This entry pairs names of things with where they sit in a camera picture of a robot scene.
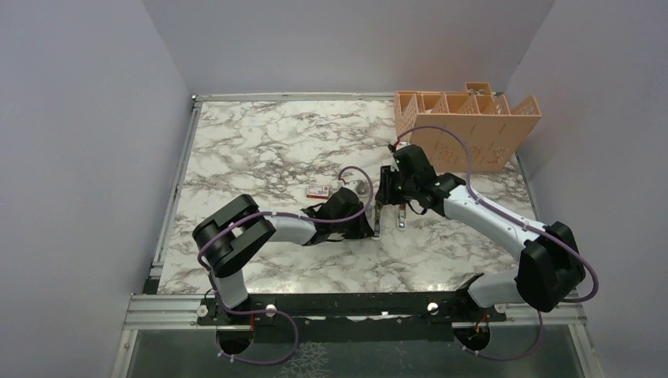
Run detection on orange desk organizer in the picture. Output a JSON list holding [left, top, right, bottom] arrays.
[[394, 82, 542, 173]]

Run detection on aluminium table frame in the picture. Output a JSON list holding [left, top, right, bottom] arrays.
[[113, 94, 601, 377]]

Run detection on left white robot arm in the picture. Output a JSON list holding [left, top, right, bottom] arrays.
[[192, 187, 374, 324]]

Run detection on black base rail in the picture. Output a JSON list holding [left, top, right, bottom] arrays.
[[196, 291, 506, 343]]

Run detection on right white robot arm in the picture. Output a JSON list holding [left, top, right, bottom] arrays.
[[376, 145, 586, 321]]

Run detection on red white staple box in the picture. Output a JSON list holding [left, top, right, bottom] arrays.
[[306, 185, 330, 199]]

